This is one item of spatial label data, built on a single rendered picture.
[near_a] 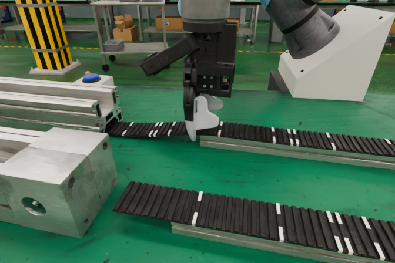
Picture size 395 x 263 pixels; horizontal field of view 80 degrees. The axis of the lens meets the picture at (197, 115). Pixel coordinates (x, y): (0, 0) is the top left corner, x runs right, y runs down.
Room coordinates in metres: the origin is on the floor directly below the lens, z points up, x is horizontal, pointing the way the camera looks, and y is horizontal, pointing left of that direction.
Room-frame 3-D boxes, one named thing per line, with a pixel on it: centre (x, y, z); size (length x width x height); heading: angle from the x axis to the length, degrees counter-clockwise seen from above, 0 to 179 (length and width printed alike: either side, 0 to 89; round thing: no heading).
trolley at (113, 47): (3.46, 0.94, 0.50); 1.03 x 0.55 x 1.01; 97
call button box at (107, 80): (0.58, 0.28, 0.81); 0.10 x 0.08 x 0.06; 169
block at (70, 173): (0.25, 0.18, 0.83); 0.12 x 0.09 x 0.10; 169
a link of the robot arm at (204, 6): (0.40, -0.01, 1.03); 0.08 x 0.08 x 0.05
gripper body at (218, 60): (0.39, -0.02, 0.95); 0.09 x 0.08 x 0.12; 79
